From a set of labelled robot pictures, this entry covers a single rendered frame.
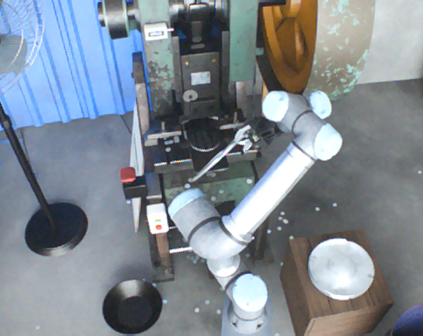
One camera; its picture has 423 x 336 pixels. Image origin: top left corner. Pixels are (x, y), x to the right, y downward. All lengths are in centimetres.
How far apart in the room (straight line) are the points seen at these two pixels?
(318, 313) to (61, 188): 176
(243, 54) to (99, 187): 150
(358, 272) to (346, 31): 107
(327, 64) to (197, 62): 50
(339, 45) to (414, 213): 164
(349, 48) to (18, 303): 198
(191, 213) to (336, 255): 95
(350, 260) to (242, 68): 96
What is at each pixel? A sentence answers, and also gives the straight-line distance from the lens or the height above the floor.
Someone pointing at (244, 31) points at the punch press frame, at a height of 127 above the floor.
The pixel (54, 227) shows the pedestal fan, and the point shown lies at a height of 4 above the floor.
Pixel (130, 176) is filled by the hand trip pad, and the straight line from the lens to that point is 167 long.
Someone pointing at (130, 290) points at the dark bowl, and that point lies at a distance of 222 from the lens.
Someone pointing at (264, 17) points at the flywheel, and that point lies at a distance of 189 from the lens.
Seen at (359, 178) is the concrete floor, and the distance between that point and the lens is 280.
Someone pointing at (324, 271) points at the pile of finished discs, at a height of 38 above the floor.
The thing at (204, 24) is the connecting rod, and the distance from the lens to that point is 153.
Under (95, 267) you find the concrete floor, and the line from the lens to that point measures 236.
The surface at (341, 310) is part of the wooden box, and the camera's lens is 184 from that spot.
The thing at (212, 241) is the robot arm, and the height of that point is 107.
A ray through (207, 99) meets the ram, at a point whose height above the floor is 97.
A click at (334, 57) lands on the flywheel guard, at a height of 131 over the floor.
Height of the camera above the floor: 197
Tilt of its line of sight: 47 degrees down
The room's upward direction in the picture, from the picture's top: 2 degrees counter-clockwise
